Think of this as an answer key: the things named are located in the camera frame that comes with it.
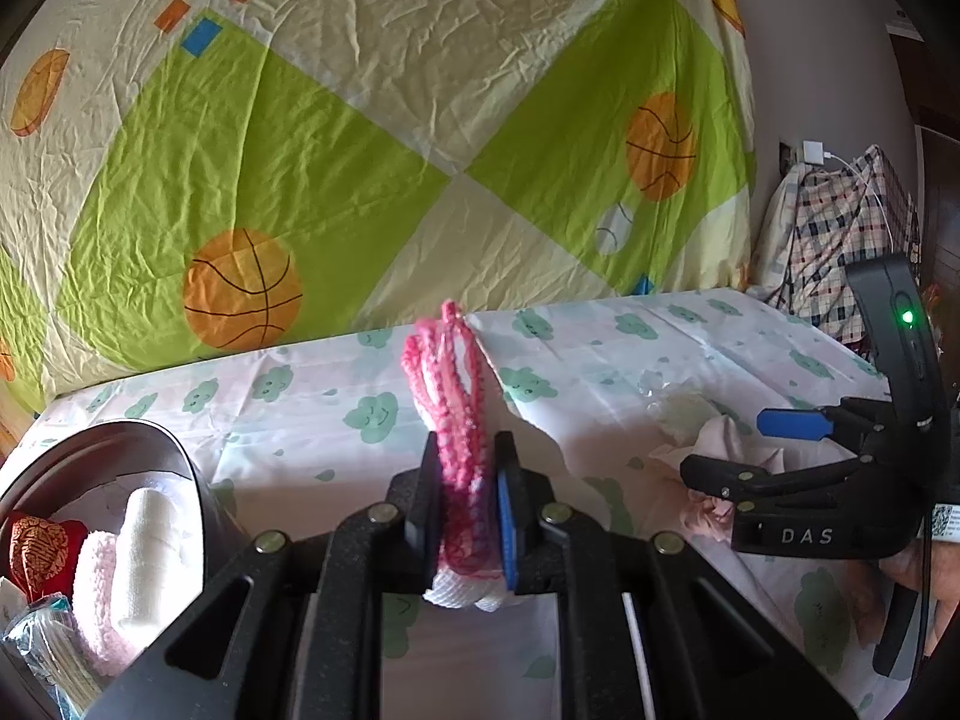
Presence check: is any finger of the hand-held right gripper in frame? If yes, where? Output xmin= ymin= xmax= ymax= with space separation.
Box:
xmin=679 ymin=450 xmax=875 ymax=515
xmin=756 ymin=399 xmax=893 ymax=458

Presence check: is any person's right hand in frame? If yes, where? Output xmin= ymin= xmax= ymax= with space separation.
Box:
xmin=889 ymin=536 xmax=960 ymax=635

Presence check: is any plaid cloth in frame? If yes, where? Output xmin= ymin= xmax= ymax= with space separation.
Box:
xmin=748 ymin=144 xmax=925 ymax=352

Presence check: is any clear plastic packet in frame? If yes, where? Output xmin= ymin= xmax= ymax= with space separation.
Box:
xmin=0 ymin=589 xmax=104 ymax=720

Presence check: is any round metal tin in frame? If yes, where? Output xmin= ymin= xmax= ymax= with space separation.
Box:
xmin=0 ymin=418 xmax=252 ymax=720

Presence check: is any cloud print bedsheet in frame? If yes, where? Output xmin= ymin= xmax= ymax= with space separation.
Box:
xmin=0 ymin=287 xmax=935 ymax=720

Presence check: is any pink fluffy sock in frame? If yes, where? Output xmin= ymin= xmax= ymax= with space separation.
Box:
xmin=71 ymin=529 xmax=151 ymax=680

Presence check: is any pale pink cloth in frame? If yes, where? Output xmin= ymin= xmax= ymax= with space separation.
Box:
xmin=647 ymin=416 xmax=786 ymax=542

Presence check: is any white charging cable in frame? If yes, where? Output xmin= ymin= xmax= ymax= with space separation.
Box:
xmin=821 ymin=153 xmax=903 ymax=260

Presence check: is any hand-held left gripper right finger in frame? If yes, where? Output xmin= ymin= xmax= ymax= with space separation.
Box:
xmin=491 ymin=431 xmax=860 ymax=720

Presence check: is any red gold drawstring pouch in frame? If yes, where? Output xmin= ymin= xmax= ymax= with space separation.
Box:
xmin=6 ymin=514 xmax=89 ymax=606

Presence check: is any basketball print bedsheet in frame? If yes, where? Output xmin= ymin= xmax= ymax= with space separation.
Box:
xmin=0 ymin=0 xmax=760 ymax=417

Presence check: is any crumpled clear plastic wrap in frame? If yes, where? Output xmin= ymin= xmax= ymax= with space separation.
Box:
xmin=636 ymin=379 xmax=722 ymax=437

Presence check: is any dark wooden furniture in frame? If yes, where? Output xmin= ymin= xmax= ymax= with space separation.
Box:
xmin=885 ymin=21 xmax=960 ymax=293

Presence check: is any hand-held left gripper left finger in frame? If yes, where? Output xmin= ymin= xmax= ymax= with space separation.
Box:
xmin=86 ymin=431 xmax=445 ymax=720

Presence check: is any white cloth with pink edging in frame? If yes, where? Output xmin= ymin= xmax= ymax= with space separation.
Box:
xmin=401 ymin=300 xmax=520 ymax=614

